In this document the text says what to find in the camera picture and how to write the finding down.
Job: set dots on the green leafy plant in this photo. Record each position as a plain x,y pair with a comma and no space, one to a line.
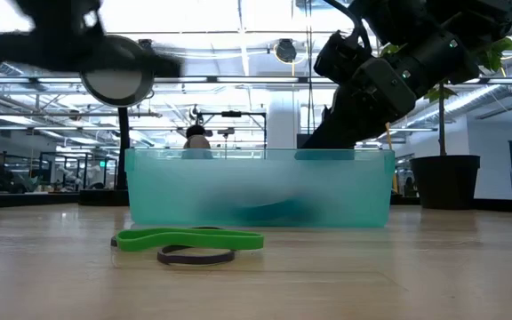
442,124

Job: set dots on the bright green rubber band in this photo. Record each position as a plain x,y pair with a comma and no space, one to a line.
194,237

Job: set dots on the black aluminium table frame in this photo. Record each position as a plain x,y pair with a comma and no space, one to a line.
16,200

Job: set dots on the black desk lamp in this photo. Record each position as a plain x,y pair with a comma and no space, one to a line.
114,89

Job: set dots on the teal translucent plastic bin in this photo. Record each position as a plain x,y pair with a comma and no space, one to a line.
260,186

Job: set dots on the black background frame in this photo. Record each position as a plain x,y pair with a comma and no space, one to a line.
231,114

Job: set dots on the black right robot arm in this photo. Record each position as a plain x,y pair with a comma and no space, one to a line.
460,26

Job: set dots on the black rubber band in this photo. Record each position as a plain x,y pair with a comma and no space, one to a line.
194,259

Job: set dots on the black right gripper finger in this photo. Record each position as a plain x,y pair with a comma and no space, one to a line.
340,129

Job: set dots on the black plant pot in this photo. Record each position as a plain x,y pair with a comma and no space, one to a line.
445,182

